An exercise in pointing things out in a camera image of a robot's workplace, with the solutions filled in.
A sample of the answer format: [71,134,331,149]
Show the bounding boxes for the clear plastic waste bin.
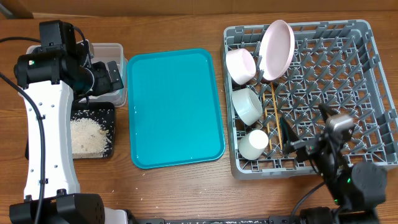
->
[19,42,129,108]

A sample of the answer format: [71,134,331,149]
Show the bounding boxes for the teal serving tray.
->
[127,49,226,169]

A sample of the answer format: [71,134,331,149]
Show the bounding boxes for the grey dishwasher rack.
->
[223,20,397,180]

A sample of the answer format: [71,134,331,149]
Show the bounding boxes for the large white plate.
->
[259,20,295,81]

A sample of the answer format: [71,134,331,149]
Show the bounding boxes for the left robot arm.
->
[9,20,135,223]

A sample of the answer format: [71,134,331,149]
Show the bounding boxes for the wooden chopstick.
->
[271,81,283,151]
[262,94,272,150]

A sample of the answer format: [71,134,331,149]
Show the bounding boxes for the white paper cup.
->
[238,129,269,160]

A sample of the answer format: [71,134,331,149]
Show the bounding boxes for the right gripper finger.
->
[318,103,339,123]
[279,117,300,152]

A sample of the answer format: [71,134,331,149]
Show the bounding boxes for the grey bowl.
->
[232,88,262,126]

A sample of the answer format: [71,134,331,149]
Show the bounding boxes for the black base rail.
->
[130,214,355,224]

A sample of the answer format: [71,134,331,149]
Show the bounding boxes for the black rectangular tray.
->
[24,101,116,162]

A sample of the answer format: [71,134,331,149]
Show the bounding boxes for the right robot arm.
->
[279,104,387,223]

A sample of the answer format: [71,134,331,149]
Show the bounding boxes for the pink small bowl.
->
[226,49,256,85]

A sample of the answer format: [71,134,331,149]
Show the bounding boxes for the pile of rice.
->
[70,108,113,156]

